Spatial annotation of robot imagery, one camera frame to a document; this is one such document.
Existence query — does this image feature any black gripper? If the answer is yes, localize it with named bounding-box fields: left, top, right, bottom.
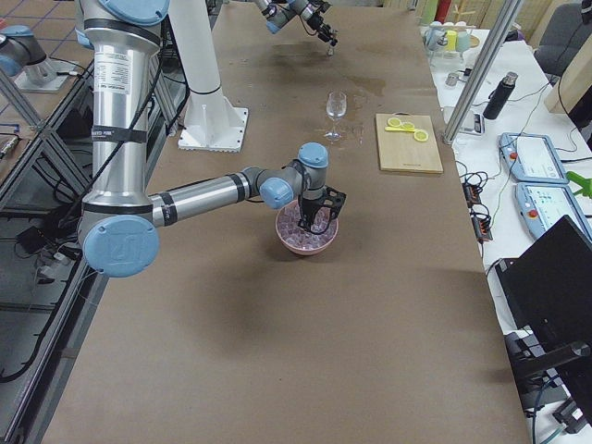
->
left=298, top=188, right=327, bottom=233
left=308, top=12, right=338, bottom=45

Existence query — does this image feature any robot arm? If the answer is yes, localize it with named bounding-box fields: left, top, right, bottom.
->
left=77, top=1, right=330, bottom=278
left=253, top=0, right=338, bottom=47

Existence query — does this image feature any clear ice cubes pile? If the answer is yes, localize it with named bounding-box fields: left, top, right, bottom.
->
left=278, top=206, right=336, bottom=250

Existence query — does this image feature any clear wine glass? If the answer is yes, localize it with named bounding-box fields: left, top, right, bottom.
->
left=325, top=91, right=347, bottom=141

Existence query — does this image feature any pink bowl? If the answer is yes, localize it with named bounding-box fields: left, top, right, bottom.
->
left=275, top=203, right=339, bottom=258

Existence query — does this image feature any lemon slice upper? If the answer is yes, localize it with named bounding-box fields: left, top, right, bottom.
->
left=388, top=117, right=401, bottom=128

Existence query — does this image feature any bamboo cutting board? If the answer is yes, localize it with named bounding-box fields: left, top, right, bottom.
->
left=375, top=113, right=443, bottom=174

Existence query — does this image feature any yellow cup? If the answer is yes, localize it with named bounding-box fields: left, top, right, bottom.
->
left=444, top=30, right=458, bottom=52

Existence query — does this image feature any yellow plastic knife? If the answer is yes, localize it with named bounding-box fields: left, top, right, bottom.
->
left=384, top=127, right=418, bottom=133

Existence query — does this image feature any lemon slice lower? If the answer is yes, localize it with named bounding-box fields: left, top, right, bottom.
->
left=413, top=130, right=429, bottom=142

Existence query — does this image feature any black water bottle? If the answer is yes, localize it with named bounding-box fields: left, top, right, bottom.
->
left=483, top=71, right=518, bottom=120

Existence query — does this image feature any upper teach pendant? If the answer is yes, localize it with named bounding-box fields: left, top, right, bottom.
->
left=499, top=132, right=568, bottom=185

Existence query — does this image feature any teach pendant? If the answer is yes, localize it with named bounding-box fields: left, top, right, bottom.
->
left=499, top=132, right=568, bottom=185
left=514, top=182, right=584, bottom=240

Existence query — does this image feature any lower teach pendant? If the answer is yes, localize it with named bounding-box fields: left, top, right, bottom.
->
left=514, top=182, right=584, bottom=240

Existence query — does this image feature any black monitor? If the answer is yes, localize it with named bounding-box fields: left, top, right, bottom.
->
left=499, top=216, right=591, bottom=410

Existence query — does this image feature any green grabber tool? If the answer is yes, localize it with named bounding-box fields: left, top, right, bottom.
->
left=565, top=171, right=592, bottom=198

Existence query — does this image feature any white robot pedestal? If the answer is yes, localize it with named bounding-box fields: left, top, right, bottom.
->
left=168, top=0, right=249, bottom=153

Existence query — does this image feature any aluminium frame post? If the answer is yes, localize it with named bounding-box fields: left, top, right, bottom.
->
left=442, top=0, right=524, bottom=146

